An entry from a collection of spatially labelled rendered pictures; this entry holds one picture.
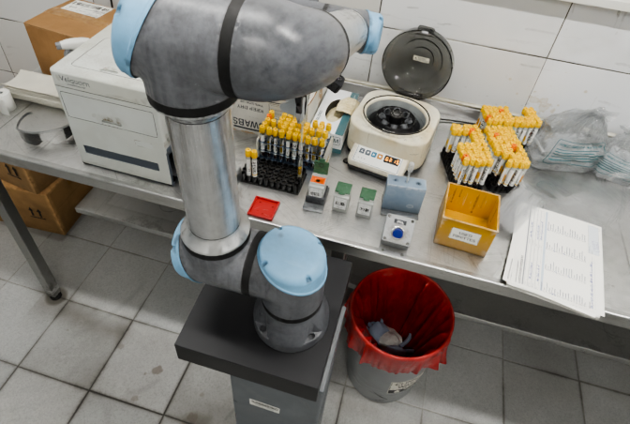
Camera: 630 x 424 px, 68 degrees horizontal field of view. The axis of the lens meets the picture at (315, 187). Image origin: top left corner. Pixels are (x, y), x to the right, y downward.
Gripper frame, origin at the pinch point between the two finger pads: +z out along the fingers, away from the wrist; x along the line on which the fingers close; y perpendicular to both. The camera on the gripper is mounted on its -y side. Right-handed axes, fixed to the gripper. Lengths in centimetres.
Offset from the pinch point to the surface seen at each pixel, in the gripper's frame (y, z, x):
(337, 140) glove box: -7.1, 17.2, -16.5
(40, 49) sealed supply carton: 96, 13, -23
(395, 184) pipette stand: -25.9, 12.3, 2.2
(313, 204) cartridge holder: -6.5, 20.9, 8.0
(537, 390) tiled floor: -100, 110, -7
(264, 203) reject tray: 6.3, 22.1, 10.4
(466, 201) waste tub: -45.2, 16.9, -2.8
